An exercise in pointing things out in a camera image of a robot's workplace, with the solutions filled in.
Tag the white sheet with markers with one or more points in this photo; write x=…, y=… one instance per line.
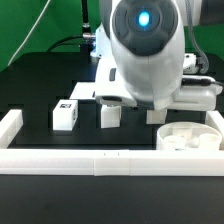
x=83, y=91

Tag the white round stool seat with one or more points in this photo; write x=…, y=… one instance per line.
x=188, y=136

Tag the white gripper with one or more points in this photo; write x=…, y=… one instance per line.
x=197, y=92

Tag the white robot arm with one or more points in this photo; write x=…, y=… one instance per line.
x=144, y=63

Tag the white U-shaped fence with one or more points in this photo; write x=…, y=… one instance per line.
x=171, y=157

